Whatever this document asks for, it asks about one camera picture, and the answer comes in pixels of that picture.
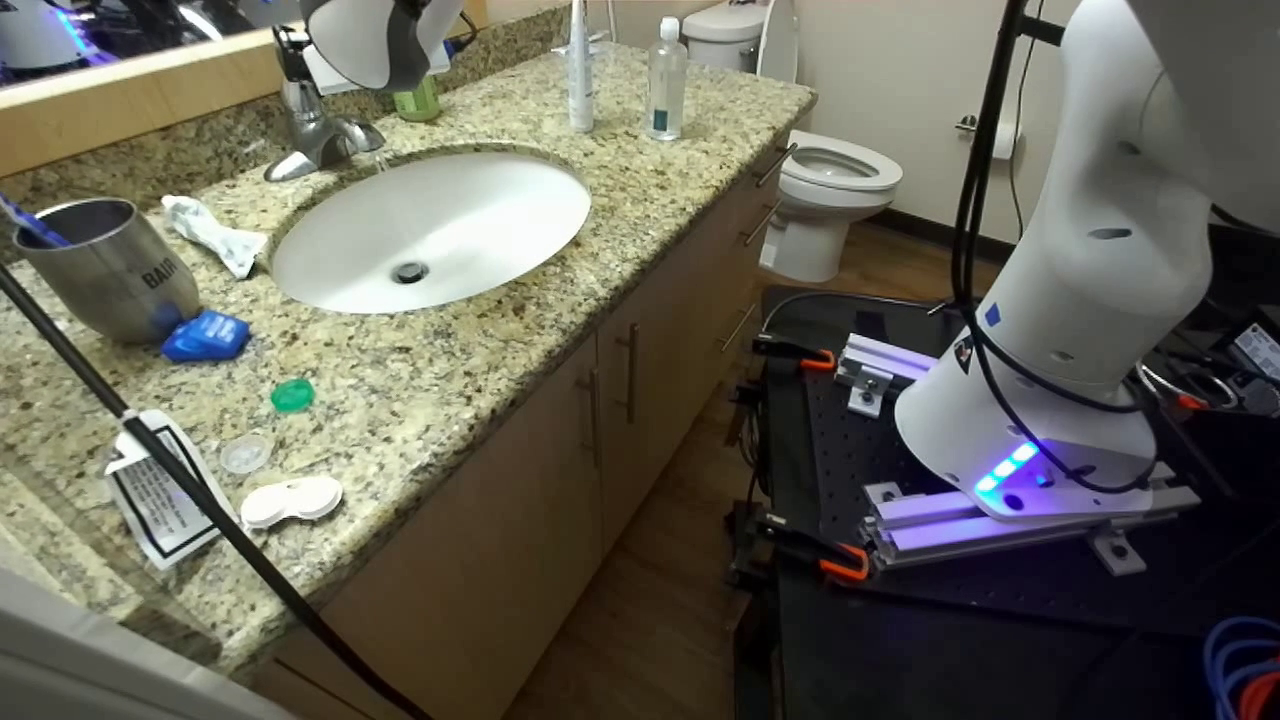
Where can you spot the green soap pump bottle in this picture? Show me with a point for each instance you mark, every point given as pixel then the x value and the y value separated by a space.
pixel 421 102

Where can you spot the small clear cap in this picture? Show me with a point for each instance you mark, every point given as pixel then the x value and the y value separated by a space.
pixel 244 454

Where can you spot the white contact lens case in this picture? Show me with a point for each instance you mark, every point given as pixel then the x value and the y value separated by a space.
pixel 292 507

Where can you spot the wood framed mirror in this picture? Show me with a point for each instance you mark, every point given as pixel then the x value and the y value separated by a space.
pixel 121 102

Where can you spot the white oval sink basin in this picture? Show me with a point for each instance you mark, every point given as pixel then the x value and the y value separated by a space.
pixel 427 227

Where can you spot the clear plastic bottle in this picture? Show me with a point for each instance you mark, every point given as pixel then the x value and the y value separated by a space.
pixel 665 86

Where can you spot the small green cap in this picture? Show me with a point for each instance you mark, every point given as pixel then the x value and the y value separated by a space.
pixel 292 398

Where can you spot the crumpled white toothpaste tube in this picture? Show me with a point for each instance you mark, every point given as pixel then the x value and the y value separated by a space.
pixel 212 233

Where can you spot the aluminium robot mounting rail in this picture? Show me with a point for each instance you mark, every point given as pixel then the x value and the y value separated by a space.
pixel 1014 514

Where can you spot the black robot cart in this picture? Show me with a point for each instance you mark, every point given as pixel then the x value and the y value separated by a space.
pixel 962 641

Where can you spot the wooden vanity cabinet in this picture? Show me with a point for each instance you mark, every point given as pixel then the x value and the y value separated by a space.
pixel 533 532

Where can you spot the metal cup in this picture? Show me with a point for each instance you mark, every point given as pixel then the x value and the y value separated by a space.
pixel 113 275

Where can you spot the orange black clamp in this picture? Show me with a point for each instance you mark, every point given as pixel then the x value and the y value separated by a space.
pixel 812 550
pixel 802 357

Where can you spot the white toilet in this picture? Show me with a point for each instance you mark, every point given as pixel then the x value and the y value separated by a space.
pixel 824 183

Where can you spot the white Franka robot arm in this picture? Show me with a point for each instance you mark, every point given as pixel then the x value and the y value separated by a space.
pixel 1105 242

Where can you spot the blue toothbrush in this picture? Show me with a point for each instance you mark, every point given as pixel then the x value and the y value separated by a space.
pixel 27 220

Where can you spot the chrome lever faucet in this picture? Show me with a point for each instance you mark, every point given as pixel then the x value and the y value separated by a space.
pixel 312 124

